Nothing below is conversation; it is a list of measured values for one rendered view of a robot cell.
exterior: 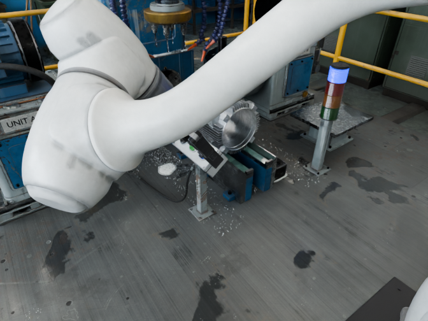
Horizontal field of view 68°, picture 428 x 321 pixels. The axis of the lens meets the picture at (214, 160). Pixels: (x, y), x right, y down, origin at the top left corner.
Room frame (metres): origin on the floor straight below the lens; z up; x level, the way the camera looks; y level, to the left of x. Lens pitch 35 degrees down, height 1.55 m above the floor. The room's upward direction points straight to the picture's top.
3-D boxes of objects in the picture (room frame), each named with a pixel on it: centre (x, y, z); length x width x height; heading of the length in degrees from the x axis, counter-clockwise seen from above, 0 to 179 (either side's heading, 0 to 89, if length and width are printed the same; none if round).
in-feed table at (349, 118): (1.27, -0.52, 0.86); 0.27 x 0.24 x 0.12; 126
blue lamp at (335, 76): (1.03, -0.41, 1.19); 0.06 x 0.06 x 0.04
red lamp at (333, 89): (1.03, -0.41, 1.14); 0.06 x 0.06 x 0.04
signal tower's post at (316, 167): (1.03, -0.41, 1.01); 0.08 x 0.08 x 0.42; 36
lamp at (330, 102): (1.03, -0.41, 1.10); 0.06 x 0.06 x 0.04
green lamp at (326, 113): (1.03, -0.41, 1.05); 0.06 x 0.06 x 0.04
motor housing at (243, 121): (1.04, -0.03, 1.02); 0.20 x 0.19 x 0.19; 38
